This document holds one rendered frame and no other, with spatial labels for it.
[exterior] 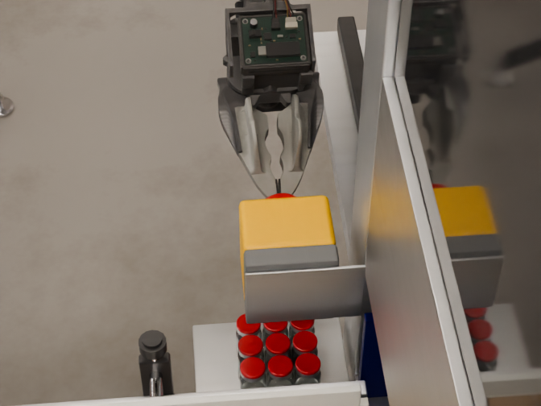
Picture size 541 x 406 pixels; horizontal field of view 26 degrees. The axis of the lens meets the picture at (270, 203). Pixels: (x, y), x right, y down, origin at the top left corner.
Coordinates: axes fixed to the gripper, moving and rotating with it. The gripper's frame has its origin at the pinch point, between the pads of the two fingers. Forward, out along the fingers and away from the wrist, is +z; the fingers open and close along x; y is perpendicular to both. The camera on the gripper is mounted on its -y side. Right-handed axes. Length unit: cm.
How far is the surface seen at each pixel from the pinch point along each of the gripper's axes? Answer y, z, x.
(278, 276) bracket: 7.3, 9.2, -1.0
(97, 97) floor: -144, -73, -28
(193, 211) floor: -129, -41, -8
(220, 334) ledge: -7.8, 10.1, -5.6
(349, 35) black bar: -22.0, -25.0, 10.8
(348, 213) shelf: -13.5, -2.1, 7.5
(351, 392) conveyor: 5.7, 18.1, 3.8
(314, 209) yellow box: 5.8, 3.6, 2.3
